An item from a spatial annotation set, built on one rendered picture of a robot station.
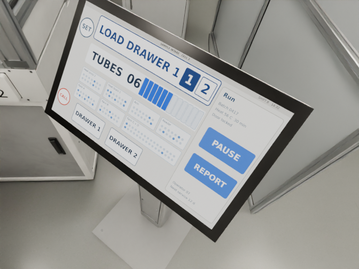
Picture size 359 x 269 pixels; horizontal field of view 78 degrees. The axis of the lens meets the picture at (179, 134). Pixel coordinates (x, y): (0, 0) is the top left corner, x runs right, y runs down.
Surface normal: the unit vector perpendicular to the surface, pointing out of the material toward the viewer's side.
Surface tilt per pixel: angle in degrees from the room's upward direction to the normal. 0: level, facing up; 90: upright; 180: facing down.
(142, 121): 50
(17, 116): 90
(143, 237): 3
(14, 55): 90
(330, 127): 90
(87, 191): 0
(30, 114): 90
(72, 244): 0
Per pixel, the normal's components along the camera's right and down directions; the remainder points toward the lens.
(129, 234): 0.08, -0.52
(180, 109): -0.36, 0.14
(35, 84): 0.07, 0.84
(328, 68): -0.99, -0.02
